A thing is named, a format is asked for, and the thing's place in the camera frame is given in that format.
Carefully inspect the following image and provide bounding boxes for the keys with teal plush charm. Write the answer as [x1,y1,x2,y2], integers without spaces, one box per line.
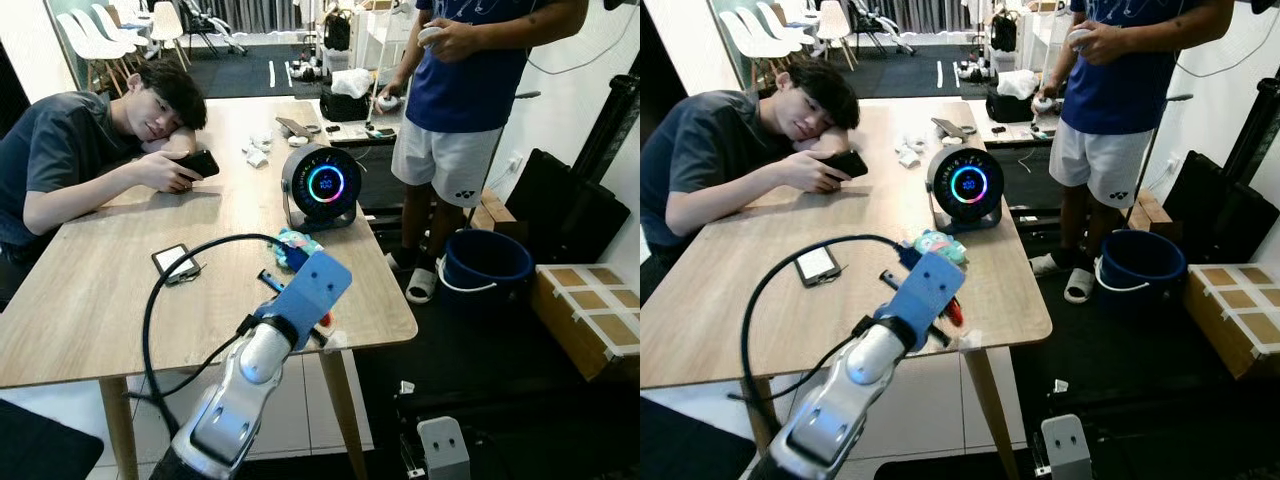
[273,228,326,269]
[912,228,969,269]

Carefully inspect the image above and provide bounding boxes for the black smartphone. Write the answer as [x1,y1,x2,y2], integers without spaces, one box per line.
[823,150,869,181]
[175,150,221,181]

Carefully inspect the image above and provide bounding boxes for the seated person's right hand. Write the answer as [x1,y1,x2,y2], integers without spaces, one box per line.
[138,150,202,194]
[790,150,852,194]

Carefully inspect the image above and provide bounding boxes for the standing person's left hand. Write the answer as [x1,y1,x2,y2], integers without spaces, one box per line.
[425,18,483,63]
[1075,20,1131,66]

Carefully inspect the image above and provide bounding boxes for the small black white-faced device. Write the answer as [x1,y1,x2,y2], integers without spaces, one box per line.
[795,247,843,289]
[151,243,203,286]

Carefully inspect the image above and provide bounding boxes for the light wooden side desk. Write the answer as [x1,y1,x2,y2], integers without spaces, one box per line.
[325,95,411,151]
[968,97,1063,151]

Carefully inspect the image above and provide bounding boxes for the light wooden table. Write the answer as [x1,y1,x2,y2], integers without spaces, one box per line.
[640,97,1053,480]
[0,97,419,480]

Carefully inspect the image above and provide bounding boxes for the black bag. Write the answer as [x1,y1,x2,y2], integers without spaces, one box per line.
[985,88,1036,124]
[320,88,373,124]

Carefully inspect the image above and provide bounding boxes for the white cloth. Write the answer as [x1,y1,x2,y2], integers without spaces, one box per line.
[332,68,375,99]
[997,68,1039,99]

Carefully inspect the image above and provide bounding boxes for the wooden block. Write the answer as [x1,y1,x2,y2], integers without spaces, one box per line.
[470,188,516,233]
[1135,190,1176,233]

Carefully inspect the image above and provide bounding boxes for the seated person in grey shirt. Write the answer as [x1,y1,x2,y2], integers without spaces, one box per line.
[0,58,221,276]
[640,57,869,276]

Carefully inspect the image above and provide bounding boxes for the black folding chair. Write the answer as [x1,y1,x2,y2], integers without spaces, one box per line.
[180,0,249,56]
[848,0,916,56]

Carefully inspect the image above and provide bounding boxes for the dark floor mat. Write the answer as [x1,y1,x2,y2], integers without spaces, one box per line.
[0,398,104,480]
[640,398,758,480]

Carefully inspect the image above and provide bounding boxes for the white plastic chair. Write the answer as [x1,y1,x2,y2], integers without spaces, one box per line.
[148,0,191,71]
[90,3,151,61]
[55,12,119,91]
[718,10,786,86]
[815,0,856,69]
[752,3,813,61]

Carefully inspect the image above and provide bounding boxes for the standing person in blue shirt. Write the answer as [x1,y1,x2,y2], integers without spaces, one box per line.
[375,0,591,304]
[1030,0,1236,304]

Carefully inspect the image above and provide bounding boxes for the black case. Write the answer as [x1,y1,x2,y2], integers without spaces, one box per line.
[503,148,621,263]
[1160,150,1280,263]

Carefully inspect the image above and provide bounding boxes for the wooden crate with brown tiles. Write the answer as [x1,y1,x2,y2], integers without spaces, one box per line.
[530,263,641,386]
[1183,263,1280,381]

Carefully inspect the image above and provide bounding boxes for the thin black stick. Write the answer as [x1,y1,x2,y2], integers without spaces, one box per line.
[1128,94,1195,223]
[488,90,543,201]

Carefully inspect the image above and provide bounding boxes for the black pole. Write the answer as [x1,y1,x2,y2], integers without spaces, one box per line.
[570,75,641,186]
[1222,75,1280,186]

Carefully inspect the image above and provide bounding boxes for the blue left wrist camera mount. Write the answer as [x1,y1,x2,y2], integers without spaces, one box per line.
[878,252,967,351]
[262,250,354,336]

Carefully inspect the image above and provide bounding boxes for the round black fan with light ring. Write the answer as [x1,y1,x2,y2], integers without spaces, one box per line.
[281,143,363,233]
[926,147,1005,236]

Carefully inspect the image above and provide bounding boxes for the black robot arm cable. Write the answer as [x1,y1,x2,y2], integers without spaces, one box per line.
[140,233,301,436]
[740,235,916,441]

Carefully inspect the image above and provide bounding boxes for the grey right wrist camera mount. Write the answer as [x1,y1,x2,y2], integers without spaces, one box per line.
[1040,413,1093,480]
[418,415,471,480]

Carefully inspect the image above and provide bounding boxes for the blue bucket with white handle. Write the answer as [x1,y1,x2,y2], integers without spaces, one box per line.
[1095,230,1189,311]
[440,230,536,311]

